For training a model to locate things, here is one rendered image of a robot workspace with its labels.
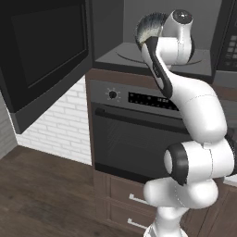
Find silver drawer handle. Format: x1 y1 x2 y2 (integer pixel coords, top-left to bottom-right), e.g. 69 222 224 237
126 218 150 231
128 193 150 206

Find black microwave oven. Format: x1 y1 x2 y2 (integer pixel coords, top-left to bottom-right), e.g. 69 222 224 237
85 0 237 85

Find black oven door handle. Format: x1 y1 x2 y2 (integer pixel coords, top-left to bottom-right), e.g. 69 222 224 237
94 106 193 134

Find black built-in oven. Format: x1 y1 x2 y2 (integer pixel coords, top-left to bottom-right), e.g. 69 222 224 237
88 79 237 185

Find black oven door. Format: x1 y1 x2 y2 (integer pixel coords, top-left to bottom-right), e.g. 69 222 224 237
92 103 198 185

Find black oven knob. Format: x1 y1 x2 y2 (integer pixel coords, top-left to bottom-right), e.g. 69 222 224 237
106 87 121 102

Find brown drawer front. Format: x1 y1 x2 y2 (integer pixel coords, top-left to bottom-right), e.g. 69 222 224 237
105 200 158 236
106 175 161 215

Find grey microwave turntable plate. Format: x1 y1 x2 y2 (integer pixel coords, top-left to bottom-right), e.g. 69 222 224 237
116 45 204 66

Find black microwave door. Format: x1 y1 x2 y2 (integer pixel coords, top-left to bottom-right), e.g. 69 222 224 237
0 0 94 135

